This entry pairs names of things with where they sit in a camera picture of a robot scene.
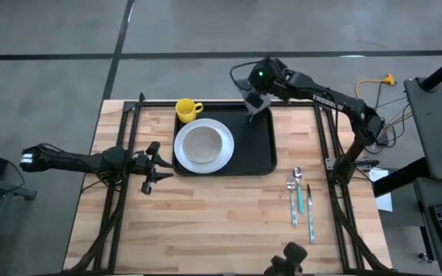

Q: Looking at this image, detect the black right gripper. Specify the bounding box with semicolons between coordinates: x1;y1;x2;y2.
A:
243;56;289;112

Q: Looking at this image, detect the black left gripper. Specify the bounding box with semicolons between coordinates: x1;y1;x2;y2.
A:
130;140;175;196

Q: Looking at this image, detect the white round plate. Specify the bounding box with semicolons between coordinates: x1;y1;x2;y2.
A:
173;117;236;175

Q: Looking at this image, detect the beige ceramic bowl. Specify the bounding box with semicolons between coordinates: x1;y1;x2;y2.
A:
182;126;223;165

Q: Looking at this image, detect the yellow mug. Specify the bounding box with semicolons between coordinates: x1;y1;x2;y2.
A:
175;97;205;124

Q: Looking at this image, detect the silver spoon teal handle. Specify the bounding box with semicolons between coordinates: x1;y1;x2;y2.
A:
292;166;306;215

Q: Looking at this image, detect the silver fork patterned handle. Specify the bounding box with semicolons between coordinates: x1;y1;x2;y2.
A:
285;175;299;228

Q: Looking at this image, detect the black plastic serving tray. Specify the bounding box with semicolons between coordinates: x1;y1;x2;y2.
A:
171;101;279;177

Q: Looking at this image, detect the black rounded device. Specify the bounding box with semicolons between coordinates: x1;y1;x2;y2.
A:
263;241;308;276

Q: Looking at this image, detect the white paper sheet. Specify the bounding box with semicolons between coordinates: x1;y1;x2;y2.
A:
368;168;394;213

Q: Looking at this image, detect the dark grey desk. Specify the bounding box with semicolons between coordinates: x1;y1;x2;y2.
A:
403;76;442;181
412;178;442;276

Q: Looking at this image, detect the black metal table frame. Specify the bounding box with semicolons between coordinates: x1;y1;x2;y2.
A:
61;91;394;276

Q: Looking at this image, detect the yellow extension cable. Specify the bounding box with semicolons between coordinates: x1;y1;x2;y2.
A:
355;73;397;100

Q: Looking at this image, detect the silver knife patterned handle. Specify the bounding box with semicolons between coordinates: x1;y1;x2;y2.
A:
305;183;317;245

